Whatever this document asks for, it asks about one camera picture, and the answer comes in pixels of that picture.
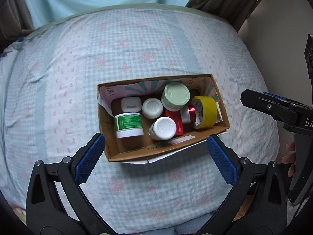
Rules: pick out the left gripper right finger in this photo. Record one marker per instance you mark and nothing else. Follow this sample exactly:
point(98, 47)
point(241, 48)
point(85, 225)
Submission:
point(256, 203)

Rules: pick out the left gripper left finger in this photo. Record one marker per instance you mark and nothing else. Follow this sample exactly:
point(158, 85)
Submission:
point(55, 202)

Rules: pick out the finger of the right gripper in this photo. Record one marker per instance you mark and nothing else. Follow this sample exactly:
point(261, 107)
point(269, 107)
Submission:
point(270, 104)

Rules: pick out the yellow tape roll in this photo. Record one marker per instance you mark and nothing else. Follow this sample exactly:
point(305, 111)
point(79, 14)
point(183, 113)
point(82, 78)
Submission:
point(206, 112)

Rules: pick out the red cosmetics box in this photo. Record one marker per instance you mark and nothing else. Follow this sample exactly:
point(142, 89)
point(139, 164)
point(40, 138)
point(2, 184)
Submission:
point(175, 116)

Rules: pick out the pale green lid jar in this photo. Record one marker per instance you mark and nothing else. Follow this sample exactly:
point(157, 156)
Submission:
point(175, 96)

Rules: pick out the white cap pill bottle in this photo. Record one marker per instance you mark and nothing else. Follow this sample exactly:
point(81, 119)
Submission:
point(163, 129)

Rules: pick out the green label white jar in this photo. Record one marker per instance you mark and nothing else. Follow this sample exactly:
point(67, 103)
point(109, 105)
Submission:
point(128, 125)

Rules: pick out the white round plastic bottle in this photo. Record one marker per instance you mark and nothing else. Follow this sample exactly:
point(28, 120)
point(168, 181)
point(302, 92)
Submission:
point(152, 108)

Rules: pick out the white earbuds case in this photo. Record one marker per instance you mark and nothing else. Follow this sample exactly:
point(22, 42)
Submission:
point(131, 104)

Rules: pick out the red silver jar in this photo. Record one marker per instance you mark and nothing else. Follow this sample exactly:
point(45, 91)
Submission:
point(188, 114)

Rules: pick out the person right hand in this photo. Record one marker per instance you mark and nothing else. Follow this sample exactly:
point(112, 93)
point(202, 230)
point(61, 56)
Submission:
point(291, 158)

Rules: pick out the open cardboard box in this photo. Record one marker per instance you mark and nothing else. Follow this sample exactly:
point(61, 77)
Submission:
point(144, 147)

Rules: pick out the dark brown curtain left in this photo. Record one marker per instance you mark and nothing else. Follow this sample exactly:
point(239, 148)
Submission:
point(16, 21)

